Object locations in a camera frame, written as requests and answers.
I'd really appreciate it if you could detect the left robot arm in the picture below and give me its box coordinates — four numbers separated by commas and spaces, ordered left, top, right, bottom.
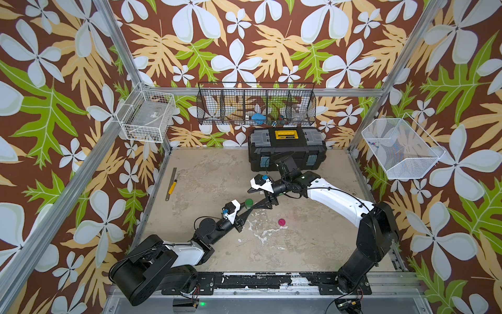
109, 204, 257, 306

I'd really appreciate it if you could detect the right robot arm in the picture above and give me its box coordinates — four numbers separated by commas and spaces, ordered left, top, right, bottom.
250, 156, 400, 294

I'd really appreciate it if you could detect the black toolbox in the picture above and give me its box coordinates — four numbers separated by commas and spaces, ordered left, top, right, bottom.
248, 127, 327, 172

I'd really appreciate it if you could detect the blue object in basket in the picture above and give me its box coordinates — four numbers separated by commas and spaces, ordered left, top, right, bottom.
251, 113, 267, 126

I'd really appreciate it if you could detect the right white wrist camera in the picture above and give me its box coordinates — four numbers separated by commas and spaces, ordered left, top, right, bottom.
250, 174, 274, 193

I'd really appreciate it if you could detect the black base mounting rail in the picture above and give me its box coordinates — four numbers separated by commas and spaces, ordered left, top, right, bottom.
160, 271, 373, 296

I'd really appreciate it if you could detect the yellow handled metal file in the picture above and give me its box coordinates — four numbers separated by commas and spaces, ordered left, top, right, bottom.
165, 167, 177, 201

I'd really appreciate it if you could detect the black wire basket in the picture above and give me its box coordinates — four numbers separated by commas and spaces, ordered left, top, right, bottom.
196, 82, 317, 127

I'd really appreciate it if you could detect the white wire basket left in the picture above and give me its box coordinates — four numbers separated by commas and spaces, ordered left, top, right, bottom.
117, 84, 176, 143

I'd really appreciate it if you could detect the white wire basket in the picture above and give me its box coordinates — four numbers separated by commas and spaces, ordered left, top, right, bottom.
362, 113, 446, 180
117, 84, 176, 143

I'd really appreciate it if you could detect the white wire basket right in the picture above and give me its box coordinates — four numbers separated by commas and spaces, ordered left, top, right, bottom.
362, 113, 446, 180

